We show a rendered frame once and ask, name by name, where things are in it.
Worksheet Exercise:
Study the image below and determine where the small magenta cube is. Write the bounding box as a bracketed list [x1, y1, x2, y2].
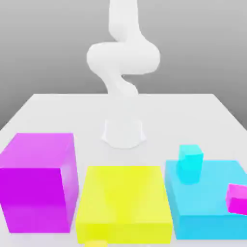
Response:
[225, 183, 247, 216]

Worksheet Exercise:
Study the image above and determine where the small cyan cube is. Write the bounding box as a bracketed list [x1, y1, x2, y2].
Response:
[176, 144, 204, 185]

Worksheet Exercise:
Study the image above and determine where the large yellow box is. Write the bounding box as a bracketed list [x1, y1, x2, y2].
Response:
[75, 165, 173, 245]

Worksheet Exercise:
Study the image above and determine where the small yellow cube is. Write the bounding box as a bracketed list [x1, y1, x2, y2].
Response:
[84, 240, 108, 247]

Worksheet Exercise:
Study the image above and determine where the large cyan box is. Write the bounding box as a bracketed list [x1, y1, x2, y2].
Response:
[165, 160, 247, 240]

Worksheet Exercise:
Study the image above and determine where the large magenta box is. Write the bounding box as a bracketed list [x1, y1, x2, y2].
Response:
[0, 132, 80, 234]

